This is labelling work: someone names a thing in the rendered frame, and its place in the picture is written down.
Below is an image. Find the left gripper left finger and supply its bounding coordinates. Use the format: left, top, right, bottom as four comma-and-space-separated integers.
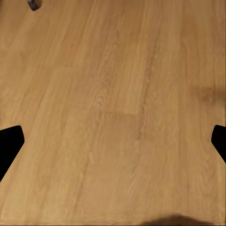
0, 125, 24, 181

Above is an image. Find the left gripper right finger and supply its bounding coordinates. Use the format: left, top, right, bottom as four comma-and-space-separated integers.
211, 125, 226, 163

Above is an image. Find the swivel chair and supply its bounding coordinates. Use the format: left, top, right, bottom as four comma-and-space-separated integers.
28, 0, 38, 10

